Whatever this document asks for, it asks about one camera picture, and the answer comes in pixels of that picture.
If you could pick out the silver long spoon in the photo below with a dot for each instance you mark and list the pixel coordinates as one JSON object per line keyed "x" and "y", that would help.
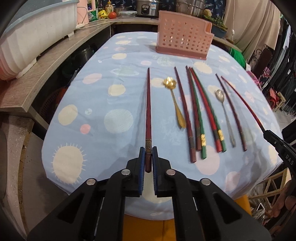
{"x": 221, "y": 97}

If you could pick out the gold flower spoon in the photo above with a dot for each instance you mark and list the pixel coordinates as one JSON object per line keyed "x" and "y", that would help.
{"x": 170, "y": 84}

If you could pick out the dark brown chopstick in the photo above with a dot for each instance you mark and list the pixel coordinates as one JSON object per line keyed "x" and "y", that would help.
{"x": 191, "y": 144}

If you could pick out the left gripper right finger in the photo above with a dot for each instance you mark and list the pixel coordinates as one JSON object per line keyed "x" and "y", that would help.
{"x": 202, "y": 211}

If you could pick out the pink appliance box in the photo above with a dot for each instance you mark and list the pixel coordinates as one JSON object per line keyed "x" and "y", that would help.
{"x": 83, "y": 8}

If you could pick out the pink perforated utensil holder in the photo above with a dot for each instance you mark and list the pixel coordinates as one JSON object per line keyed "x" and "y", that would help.
{"x": 183, "y": 35}

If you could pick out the green twisted chopstick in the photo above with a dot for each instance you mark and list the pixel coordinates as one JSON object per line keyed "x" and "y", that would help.
{"x": 220, "y": 133}

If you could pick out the clear food container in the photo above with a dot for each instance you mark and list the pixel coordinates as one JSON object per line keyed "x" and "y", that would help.
{"x": 127, "y": 14}

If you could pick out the stainless steel pot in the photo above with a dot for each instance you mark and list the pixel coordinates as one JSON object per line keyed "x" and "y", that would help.
{"x": 190, "y": 7}

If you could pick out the green chopstick gold band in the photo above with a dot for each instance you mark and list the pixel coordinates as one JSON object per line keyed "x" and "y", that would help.
{"x": 203, "y": 153}

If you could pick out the blue planet pattern tablecloth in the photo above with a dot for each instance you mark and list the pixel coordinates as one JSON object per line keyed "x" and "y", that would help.
{"x": 100, "y": 123}

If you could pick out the red curved chopstick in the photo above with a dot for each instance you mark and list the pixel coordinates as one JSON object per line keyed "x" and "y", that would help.
{"x": 246, "y": 104}

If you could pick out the bright red chopstick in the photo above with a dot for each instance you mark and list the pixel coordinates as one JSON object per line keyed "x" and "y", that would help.
{"x": 211, "y": 119}

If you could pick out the green cloth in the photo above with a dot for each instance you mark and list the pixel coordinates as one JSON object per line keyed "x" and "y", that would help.
{"x": 238, "y": 57}

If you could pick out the red tomato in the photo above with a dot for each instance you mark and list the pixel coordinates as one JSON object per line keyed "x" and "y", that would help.
{"x": 112, "y": 15}

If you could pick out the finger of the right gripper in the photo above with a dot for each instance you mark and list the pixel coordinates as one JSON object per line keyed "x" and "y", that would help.
{"x": 284, "y": 150}

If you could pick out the beige hanging cloth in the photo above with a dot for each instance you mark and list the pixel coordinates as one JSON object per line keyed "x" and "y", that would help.
{"x": 252, "y": 25}

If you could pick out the wooden counter shelf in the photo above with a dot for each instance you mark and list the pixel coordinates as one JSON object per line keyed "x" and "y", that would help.
{"x": 18, "y": 95}

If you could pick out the yellow oil bottle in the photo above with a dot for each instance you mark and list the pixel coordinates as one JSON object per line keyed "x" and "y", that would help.
{"x": 109, "y": 7}

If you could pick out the silver rice cooker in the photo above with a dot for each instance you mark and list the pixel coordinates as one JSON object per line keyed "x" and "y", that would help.
{"x": 148, "y": 8}

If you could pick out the white dish drainer tub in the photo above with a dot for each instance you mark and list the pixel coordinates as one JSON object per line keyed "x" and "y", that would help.
{"x": 28, "y": 36}

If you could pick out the dark red twisted chopstick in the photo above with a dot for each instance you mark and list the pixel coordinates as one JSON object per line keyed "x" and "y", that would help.
{"x": 195, "y": 111}

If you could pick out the dark maroon thin chopstick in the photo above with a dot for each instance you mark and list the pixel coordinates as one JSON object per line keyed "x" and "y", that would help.
{"x": 234, "y": 113}

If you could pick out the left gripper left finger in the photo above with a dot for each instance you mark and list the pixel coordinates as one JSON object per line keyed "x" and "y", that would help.
{"x": 95, "y": 210}

